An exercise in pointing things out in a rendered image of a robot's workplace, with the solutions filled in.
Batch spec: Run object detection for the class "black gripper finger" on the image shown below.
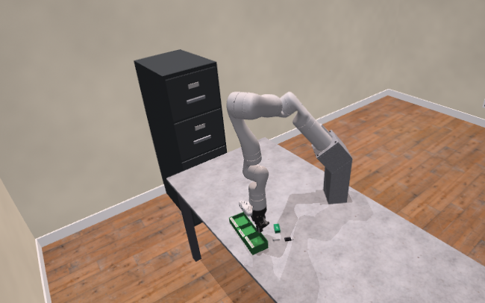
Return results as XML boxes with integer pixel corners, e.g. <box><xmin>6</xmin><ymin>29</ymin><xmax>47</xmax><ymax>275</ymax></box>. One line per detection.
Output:
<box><xmin>256</xmin><ymin>216</ymin><xmax>269</xmax><ymax>233</ymax></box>
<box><xmin>251</xmin><ymin>214</ymin><xmax>258</xmax><ymax>231</ymax></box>

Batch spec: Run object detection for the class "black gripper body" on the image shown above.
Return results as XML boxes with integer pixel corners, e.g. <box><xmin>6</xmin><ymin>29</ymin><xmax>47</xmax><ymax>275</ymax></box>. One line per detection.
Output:
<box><xmin>252</xmin><ymin>207</ymin><xmax>267</xmax><ymax>222</ymax></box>

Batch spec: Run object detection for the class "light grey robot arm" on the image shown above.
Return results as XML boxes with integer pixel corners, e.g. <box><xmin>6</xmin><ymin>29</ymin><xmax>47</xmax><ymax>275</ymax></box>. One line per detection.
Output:
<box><xmin>227</xmin><ymin>92</ymin><xmax>333</xmax><ymax>216</ymax></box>

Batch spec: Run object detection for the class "green rack of bins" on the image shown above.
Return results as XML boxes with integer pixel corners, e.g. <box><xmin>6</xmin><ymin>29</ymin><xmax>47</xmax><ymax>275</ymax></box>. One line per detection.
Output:
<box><xmin>229</xmin><ymin>212</ymin><xmax>269</xmax><ymax>255</ymax></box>

